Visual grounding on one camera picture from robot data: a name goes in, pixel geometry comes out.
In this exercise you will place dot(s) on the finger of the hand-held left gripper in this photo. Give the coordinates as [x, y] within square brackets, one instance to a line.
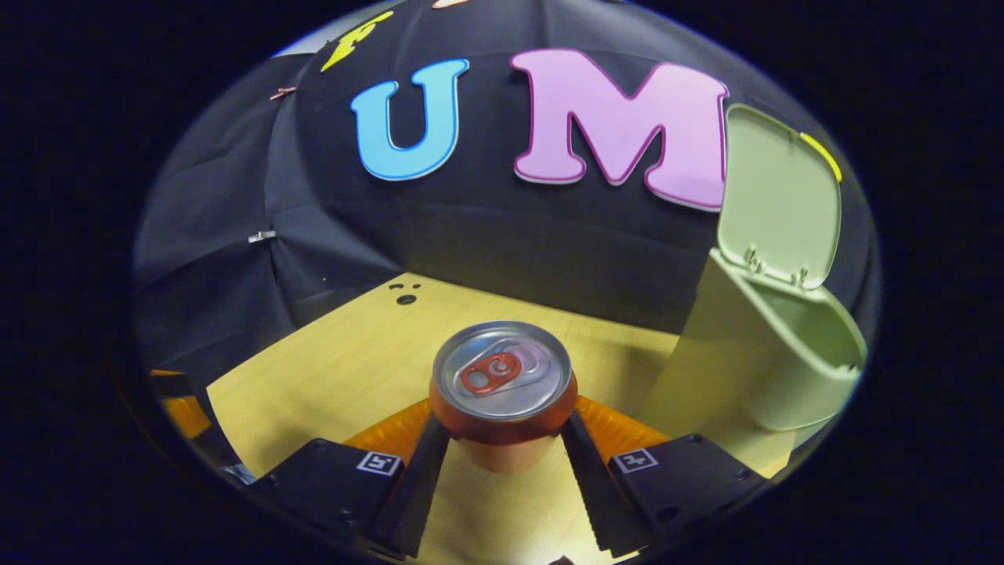
[184, 412]

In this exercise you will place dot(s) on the orange pop can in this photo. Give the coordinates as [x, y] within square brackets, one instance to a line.
[502, 377]

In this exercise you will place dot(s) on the black backdrop cloth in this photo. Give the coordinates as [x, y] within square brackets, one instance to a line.
[486, 235]

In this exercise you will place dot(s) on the copper metal clip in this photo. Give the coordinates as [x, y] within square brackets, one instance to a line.
[282, 92]

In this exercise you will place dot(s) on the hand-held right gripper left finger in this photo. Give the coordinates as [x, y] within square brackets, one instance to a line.
[423, 479]

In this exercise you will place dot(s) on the silver metal clip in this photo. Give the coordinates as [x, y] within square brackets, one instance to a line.
[262, 235]

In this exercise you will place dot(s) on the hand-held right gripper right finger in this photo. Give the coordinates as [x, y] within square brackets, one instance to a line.
[592, 486]

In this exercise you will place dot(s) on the green desktop garbage bin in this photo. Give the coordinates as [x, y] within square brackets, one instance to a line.
[722, 353]

